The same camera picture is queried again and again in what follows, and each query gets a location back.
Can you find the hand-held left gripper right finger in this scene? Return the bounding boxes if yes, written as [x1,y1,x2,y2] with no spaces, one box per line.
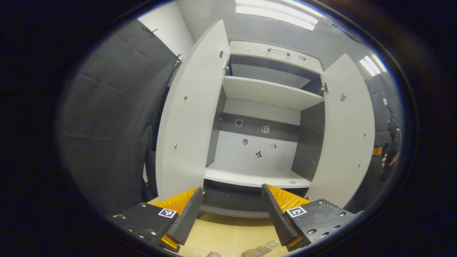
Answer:
[261,183,364,252]

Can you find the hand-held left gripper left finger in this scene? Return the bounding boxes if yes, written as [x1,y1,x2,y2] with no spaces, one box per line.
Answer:
[112,187,205,253]

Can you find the white cabinet door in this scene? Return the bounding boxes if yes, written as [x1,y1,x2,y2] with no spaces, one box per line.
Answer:
[305,54,376,209]
[155,20,231,202]

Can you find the clear glass bottle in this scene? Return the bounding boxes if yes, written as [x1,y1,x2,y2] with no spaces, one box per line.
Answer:
[241,240,281,257]

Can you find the small ceiling light panel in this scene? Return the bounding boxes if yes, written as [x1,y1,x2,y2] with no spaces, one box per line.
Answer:
[359,54,388,76]

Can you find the black backdrop cloth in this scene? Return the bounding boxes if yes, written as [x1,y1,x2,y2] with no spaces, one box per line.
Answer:
[56,18,406,218]

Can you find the large ceiling light panel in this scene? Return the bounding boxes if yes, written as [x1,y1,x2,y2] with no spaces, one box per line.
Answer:
[236,0,319,31]

